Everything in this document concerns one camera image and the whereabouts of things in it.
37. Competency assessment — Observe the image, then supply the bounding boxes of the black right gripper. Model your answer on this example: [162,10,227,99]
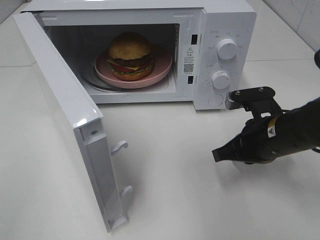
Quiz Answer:
[211,117,283,164]

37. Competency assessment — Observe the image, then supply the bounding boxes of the white microwave oven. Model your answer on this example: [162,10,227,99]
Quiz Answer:
[20,0,256,110]

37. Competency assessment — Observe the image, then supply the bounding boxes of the glass microwave turntable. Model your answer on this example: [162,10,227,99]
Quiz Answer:
[79,63,115,91]

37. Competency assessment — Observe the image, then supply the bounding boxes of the burger with sesame-free bun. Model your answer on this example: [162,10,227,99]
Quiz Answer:
[107,32,154,82]

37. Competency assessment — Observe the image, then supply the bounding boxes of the white microwave door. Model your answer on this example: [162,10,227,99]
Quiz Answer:
[13,12,133,233]

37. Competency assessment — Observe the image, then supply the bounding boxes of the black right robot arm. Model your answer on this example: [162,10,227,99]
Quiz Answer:
[212,98,320,164]

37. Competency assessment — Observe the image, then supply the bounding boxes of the pink round plate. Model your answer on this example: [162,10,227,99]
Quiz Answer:
[93,44,173,89]

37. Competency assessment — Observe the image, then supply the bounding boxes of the round white door button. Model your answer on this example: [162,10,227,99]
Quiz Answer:
[208,94,224,107]

